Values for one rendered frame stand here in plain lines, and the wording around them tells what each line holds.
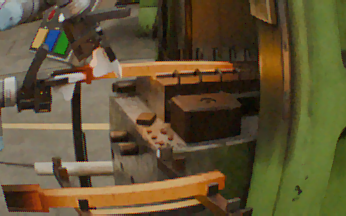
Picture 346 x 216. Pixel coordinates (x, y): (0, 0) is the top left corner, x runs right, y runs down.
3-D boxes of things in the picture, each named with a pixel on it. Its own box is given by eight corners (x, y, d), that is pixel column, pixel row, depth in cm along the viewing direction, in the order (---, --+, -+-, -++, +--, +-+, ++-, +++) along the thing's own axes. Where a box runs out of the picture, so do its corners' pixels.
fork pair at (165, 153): (60, 179, 94) (58, 169, 93) (52, 166, 99) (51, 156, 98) (185, 168, 103) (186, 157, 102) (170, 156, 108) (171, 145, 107)
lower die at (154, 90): (164, 123, 135) (164, 81, 133) (135, 93, 153) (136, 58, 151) (312, 104, 149) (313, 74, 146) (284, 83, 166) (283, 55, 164)
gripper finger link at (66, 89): (84, 97, 135) (52, 100, 133) (85, 70, 133) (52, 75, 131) (86, 101, 132) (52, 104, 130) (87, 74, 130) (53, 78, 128)
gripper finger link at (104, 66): (102, 92, 135) (84, 58, 132) (125, 76, 136) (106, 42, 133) (104, 94, 132) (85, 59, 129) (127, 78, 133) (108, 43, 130)
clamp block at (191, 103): (185, 144, 125) (186, 110, 122) (170, 129, 132) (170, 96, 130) (241, 135, 128) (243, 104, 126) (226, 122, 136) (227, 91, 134)
